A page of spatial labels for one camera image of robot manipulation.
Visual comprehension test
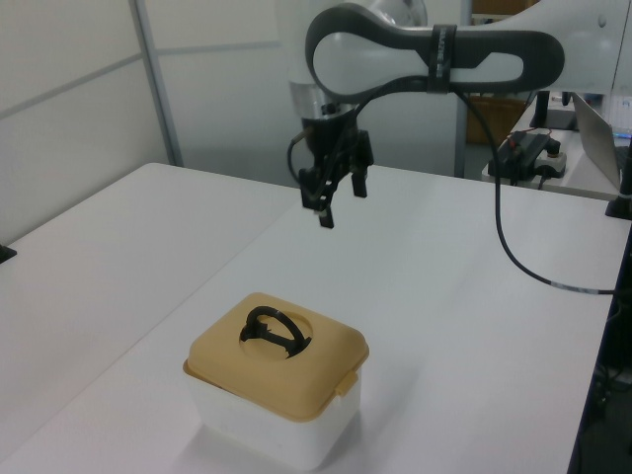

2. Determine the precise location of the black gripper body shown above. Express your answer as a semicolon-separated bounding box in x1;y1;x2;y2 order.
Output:
300;109;361;185

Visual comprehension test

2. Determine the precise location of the tan lid with black handle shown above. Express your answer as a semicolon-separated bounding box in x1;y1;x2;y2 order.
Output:
182;291;370;425

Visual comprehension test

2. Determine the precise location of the brown cardboard box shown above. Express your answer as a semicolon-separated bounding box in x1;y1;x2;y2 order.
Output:
466;96;529;145

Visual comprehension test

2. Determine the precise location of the black electronics box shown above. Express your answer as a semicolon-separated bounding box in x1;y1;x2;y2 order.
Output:
497;130;563;169

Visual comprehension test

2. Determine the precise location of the black monitor stand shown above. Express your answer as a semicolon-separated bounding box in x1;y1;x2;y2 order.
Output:
530;91;579;132

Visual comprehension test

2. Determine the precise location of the white desk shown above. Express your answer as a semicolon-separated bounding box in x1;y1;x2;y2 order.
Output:
479;98;624;202

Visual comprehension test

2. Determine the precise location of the grey laptop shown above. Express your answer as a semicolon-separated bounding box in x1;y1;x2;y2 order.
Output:
571;91;632;189

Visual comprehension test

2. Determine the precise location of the black pole with clamp base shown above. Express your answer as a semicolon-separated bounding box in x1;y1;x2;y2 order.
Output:
604;146;632;221

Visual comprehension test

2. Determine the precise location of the black strap on arm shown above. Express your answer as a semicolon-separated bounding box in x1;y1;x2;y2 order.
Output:
427;23;460;95

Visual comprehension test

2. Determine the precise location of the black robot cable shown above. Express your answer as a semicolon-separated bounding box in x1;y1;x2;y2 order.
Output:
320;76;617;296

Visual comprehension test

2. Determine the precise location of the grey partition post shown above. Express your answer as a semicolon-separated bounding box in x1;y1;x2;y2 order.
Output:
131;0;185;168

